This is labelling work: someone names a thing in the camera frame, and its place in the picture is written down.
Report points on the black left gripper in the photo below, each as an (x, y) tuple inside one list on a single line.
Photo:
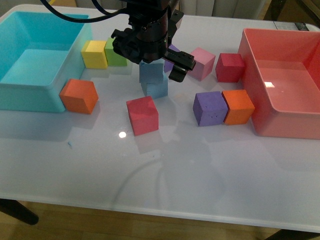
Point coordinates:
[(149, 37)]

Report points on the blue foam cube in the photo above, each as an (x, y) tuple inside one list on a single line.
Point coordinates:
[(151, 73), (156, 90)]

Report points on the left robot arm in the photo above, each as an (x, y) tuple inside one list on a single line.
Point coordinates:
[(151, 4)]

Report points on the purple foam cube far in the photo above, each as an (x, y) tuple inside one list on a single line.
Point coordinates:
[(168, 66)]

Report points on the purple foam cube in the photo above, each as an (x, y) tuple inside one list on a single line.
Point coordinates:
[(168, 66), (209, 108)]

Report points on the pink foam cube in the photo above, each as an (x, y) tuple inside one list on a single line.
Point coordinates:
[(204, 62)]

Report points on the dark red foam cube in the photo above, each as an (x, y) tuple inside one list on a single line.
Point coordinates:
[(229, 68)]

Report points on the purple foam cube near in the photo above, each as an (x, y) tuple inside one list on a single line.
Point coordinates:
[(209, 108)]

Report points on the red foam cube centre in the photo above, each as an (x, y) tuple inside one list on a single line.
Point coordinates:
[(143, 115)]

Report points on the green foam cube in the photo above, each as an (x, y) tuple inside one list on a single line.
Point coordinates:
[(113, 59)]

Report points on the orange foam cube right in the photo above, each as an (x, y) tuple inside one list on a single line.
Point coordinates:
[(240, 107)]

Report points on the orange foam cube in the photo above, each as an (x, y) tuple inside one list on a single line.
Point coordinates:
[(240, 107), (79, 96)]

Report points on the grey chair right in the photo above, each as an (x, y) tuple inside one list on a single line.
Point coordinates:
[(239, 9)]

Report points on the yellow foam cube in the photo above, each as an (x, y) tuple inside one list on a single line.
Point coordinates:
[(93, 54)]

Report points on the pink plastic bin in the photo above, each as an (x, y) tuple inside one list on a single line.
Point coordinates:
[(282, 79)]

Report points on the orange foam cube left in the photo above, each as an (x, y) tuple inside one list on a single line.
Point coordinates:
[(79, 96)]

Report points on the table label sticker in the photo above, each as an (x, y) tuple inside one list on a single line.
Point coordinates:
[(292, 26)]

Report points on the cyan plastic bin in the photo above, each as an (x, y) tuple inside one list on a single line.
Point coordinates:
[(39, 53)]

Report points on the black table leg left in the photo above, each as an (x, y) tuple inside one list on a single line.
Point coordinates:
[(18, 211)]

